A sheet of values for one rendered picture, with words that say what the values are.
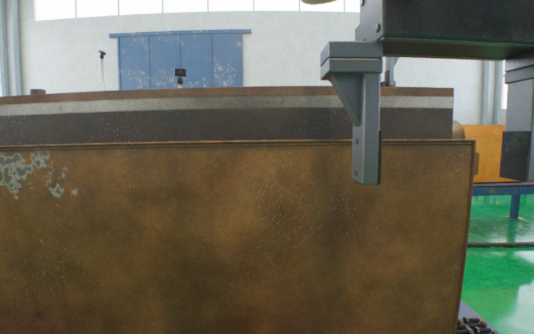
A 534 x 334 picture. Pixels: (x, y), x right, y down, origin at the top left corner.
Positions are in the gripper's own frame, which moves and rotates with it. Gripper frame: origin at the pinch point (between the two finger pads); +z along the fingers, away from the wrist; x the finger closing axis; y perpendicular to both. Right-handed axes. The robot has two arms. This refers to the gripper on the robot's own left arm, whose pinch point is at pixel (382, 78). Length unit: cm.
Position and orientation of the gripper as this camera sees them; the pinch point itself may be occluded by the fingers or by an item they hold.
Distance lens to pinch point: 77.5
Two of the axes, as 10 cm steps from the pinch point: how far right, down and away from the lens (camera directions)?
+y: 0.0, 1.1, -9.9
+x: 10.0, -0.1, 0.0
